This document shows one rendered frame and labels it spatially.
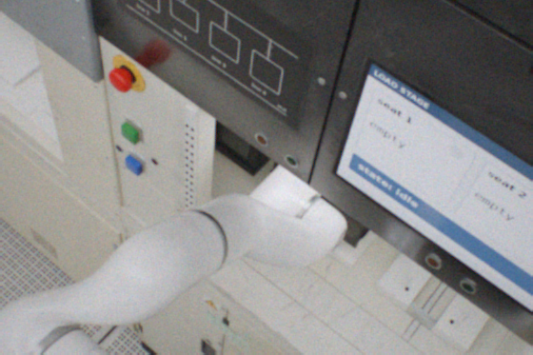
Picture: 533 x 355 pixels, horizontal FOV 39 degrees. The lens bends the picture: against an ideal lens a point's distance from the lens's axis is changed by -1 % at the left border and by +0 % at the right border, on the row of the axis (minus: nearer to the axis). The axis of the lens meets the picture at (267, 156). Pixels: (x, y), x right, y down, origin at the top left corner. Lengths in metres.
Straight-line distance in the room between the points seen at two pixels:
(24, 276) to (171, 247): 1.67
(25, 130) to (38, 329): 0.88
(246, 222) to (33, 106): 0.87
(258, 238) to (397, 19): 0.44
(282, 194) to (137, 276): 0.37
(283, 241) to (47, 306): 0.35
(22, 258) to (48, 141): 0.89
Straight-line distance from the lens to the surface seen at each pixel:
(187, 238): 0.90
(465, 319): 1.54
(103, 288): 0.87
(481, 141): 0.76
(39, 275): 2.51
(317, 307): 1.51
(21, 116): 1.77
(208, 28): 0.92
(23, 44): 1.90
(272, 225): 1.06
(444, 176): 0.82
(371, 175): 0.90
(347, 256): 1.53
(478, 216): 0.84
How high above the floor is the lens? 2.25
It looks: 57 degrees down
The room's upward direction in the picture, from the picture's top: 10 degrees clockwise
